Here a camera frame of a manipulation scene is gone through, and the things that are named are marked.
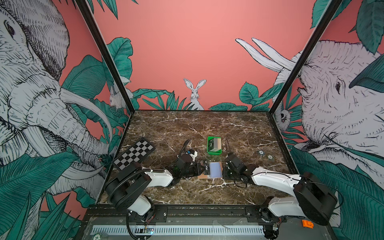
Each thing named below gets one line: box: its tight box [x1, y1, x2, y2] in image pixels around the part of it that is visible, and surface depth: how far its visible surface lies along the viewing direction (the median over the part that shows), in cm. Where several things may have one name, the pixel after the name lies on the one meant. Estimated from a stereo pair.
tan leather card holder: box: [197, 161, 224, 179], surface depth 90 cm
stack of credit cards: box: [209, 138, 222, 152], surface depth 97 cm
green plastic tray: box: [207, 136, 223, 155], surface depth 99 cm
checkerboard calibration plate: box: [112, 137, 156, 171], surface depth 95 cm
